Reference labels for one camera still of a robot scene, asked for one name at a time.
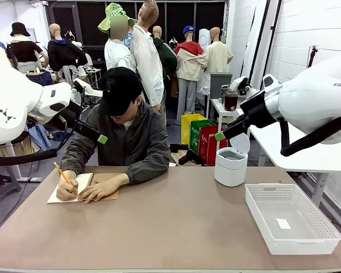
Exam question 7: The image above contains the black wooden floor rack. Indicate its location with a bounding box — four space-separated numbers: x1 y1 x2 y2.
169 143 204 167

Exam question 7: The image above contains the white desk leg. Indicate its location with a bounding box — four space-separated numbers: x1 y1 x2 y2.
2 140 44 183

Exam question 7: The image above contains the mannequin in black top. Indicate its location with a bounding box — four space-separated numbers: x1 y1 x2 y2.
6 22 50 73

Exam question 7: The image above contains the mannequin red and beige jacket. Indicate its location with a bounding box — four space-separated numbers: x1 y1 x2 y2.
174 25 209 126

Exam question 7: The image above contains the mannequin in dark green jacket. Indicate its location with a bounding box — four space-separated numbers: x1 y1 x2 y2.
152 25 178 99

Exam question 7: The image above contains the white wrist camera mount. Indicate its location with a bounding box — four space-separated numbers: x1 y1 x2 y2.
72 77 97 97
229 75 260 99

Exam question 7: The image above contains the person's left forearm grey sleeve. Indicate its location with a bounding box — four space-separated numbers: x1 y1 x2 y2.
124 152 172 185

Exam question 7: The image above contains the person's right hand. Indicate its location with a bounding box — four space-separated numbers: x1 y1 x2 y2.
56 170 79 201

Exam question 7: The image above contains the person in grey jacket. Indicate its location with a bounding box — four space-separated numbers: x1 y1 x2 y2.
60 67 172 185

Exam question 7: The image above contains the white rectangular basket label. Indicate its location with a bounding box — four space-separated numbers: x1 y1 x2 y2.
275 218 292 230

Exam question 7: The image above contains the person's left hand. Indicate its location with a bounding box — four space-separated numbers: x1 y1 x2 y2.
77 172 131 205

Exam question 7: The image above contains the mannequin in cream shirt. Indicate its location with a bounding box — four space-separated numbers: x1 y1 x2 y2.
205 27 234 76

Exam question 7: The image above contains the red recycling bag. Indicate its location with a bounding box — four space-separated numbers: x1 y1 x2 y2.
198 125 230 167

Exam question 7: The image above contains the grey step stool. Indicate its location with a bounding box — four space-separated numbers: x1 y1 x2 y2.
0 164 22 208

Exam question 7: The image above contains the white lidded trash bin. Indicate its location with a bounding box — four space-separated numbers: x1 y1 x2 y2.
214 132 251 188

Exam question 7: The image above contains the person's right forearm grey sleeve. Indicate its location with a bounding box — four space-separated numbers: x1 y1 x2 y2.
60 138 85 176

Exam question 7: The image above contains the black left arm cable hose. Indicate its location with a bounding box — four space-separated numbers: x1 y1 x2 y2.
0 96 84 167

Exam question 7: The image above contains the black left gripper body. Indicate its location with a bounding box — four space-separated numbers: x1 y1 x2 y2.
63 98 84 130

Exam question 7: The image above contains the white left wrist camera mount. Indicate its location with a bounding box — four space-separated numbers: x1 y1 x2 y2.
72 77 97 97

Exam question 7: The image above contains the blue cloth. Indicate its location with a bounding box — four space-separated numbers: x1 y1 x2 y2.
28 123 53 152

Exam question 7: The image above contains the grey box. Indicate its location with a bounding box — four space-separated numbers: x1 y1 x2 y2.
210 73 234 99

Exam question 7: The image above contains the yellow recycling bag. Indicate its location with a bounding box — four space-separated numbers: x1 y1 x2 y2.
181 113 207 146

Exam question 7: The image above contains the tall mannequin white shirt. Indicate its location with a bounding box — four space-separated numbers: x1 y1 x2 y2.
130 0 166 113

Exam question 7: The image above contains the large white table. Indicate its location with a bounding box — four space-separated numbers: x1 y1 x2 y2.
236 107 341 173

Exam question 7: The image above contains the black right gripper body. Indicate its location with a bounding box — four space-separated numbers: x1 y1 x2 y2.
239 90 280 129

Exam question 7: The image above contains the small white side table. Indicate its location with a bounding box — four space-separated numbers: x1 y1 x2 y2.
210 97 244 143

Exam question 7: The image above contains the green checkered sun hat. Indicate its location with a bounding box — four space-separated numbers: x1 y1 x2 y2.
98 2 136 35

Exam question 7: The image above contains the yellow pencil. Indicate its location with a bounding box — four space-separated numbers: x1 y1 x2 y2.
53 161 79 197

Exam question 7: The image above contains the black bucket hat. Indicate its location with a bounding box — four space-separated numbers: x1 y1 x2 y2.
10 22 31 38

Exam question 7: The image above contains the glass jar dark liquid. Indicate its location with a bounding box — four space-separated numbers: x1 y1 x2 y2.
224 88 239 112

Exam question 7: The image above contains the white perforated plastic basket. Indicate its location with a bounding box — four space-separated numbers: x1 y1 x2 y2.
244 183 341 256

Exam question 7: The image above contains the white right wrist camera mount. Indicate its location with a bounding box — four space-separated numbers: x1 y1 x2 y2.
229 75 260 99

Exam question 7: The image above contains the black baseball cap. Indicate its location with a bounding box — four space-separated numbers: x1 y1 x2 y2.
97 67 143 117

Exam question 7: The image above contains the mannequin in black hoodie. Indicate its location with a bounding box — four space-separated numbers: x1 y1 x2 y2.
47 23 89 73

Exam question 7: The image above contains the spiral notebook brown cover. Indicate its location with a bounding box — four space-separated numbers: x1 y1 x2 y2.
46 172 121 205

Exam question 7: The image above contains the figure in white shirt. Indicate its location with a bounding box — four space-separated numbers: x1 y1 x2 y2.
98 2 138 72

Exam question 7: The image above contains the black tripod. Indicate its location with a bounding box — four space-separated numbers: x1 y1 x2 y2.
306 45 319 69

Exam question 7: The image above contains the white round appliance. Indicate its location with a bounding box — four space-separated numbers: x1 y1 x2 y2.
198 28 213 48

